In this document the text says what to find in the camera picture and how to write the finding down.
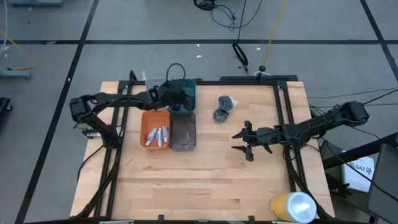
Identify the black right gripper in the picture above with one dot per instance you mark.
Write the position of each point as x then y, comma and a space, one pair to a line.
264, 137

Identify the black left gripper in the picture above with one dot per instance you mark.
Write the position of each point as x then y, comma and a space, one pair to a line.
174, 91

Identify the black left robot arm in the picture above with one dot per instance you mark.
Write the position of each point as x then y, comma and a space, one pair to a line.
109, 99

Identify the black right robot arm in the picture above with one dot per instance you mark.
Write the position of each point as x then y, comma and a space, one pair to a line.
320, 124

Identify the teal plastic bin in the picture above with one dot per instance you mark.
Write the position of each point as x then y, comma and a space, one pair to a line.
191, 102

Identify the light grey plastic bin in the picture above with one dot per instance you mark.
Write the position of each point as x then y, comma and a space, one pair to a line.
152, 83

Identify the grey translucent plastic bin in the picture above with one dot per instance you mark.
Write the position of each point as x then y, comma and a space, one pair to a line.
183, 124

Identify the orange plastic bin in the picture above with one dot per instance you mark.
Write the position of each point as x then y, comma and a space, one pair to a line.
149, 121

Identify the yellow disinfecting wipes canister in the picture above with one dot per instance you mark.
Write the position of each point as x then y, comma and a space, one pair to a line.
293, 207

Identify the black metal beam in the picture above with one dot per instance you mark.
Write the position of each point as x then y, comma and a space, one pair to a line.
357, 154

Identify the white cardboard box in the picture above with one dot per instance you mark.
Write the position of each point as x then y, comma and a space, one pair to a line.
357, 174

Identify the black office chair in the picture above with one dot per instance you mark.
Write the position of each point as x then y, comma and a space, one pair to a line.
384, 186

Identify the grey stand foot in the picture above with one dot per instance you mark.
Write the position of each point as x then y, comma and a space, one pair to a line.
15, 74
34, 2

